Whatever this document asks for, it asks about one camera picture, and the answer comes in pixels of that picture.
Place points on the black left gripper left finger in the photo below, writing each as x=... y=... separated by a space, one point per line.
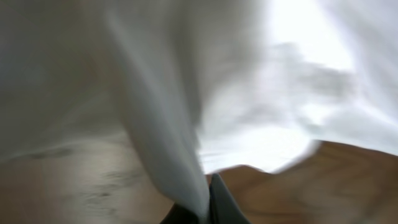
x=180 y=215

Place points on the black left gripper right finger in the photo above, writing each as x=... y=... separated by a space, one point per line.
x=223 y=207

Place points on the white t-shirt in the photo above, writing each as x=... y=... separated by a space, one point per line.
x=113 y=111

